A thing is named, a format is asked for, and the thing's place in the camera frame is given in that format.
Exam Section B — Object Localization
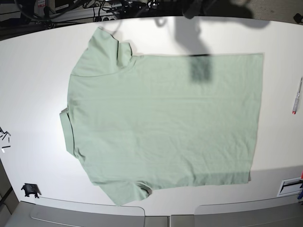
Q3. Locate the black plastic bracket part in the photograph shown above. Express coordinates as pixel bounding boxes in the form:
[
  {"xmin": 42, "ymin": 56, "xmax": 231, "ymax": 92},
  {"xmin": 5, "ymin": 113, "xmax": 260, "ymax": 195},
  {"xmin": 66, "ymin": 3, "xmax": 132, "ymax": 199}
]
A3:
[{"xmin": 21, "ymin": 183, "xmax": 41, "ymax": 199}]

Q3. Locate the white power strip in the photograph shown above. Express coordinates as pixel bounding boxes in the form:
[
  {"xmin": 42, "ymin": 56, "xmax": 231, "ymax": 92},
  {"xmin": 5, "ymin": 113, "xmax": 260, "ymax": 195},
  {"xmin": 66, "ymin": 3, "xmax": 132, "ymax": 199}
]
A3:
[{"xmin": 100, "ymin": 16, "xmax": 117, "ymax": 21}]

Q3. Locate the light green T-shirt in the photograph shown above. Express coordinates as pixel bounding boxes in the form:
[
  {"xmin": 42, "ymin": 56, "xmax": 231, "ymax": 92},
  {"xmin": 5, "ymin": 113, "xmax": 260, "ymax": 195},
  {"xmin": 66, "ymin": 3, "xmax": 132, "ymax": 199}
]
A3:
[{"xmin": 60, "ymin": 28, "xmax": 263, "ymax": 206}]

